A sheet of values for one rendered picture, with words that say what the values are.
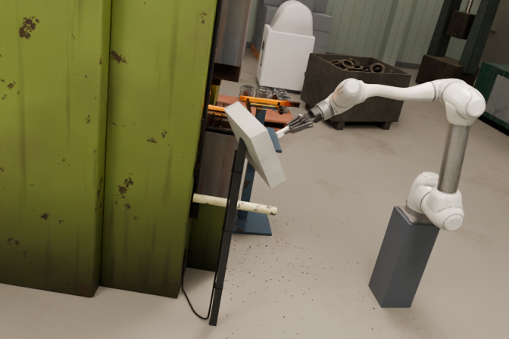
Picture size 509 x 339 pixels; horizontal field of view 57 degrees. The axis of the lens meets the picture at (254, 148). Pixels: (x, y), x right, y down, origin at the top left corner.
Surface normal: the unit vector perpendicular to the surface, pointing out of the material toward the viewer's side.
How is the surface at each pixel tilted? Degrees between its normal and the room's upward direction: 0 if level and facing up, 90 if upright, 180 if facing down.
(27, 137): 90
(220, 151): 90
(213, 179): 90
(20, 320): 0
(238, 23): 90
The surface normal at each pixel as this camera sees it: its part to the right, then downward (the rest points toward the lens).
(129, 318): 0.16, -0.91
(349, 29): 0.18, 0.42
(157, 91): -0.05, 0.39
